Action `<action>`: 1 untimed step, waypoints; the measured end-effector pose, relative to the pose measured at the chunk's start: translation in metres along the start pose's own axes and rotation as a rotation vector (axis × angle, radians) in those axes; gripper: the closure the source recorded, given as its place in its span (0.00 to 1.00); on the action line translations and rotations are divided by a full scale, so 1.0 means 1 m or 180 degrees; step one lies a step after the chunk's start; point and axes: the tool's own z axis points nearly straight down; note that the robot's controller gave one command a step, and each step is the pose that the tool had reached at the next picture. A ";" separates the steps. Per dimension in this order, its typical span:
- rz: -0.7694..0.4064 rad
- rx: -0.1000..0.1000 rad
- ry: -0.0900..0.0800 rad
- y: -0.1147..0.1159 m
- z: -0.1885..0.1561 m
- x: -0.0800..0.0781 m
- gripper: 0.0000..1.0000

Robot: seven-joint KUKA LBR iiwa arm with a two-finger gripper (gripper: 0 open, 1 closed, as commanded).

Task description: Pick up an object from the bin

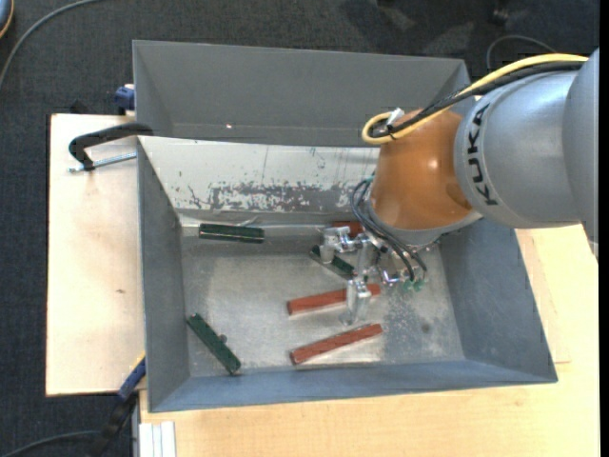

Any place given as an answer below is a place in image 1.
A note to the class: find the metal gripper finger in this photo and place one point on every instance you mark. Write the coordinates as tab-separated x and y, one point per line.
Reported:
358	295
337	239

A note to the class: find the red-brown flat block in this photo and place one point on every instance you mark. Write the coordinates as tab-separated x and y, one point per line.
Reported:
316	302
333	343
354	229

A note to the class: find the dark green flat block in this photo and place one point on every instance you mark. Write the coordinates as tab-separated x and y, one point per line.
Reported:
231	232
340	264
214	345

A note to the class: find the grey metal bin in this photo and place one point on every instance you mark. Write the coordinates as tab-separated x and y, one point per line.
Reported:
266	93

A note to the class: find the pale wood board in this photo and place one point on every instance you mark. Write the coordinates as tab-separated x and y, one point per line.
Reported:
95	255

